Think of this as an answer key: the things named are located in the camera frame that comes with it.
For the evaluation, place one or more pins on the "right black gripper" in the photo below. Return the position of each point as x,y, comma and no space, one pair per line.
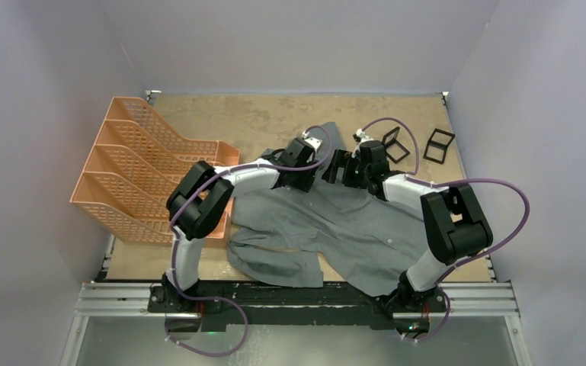
341,159

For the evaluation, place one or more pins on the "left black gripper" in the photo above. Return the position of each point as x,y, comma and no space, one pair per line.
305,183

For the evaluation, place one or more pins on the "grey button-up shirt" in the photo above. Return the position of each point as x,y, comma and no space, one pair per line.
282,232

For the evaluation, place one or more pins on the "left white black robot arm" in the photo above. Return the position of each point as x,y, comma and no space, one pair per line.
198,203

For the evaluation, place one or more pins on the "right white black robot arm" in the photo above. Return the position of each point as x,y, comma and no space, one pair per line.
454,222

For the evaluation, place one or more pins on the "orange plastic file organizer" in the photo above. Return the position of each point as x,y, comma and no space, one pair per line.
135,163

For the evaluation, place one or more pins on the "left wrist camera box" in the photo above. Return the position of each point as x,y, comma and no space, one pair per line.
312,141

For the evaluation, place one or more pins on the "left black display frame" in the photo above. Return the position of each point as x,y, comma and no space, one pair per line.
395,150

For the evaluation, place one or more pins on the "black display frame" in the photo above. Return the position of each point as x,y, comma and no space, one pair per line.
395,150
438,140

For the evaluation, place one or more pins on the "right black display frame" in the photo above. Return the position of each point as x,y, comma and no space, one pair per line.
438,140

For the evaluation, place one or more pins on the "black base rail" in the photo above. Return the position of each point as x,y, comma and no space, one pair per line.
217,304

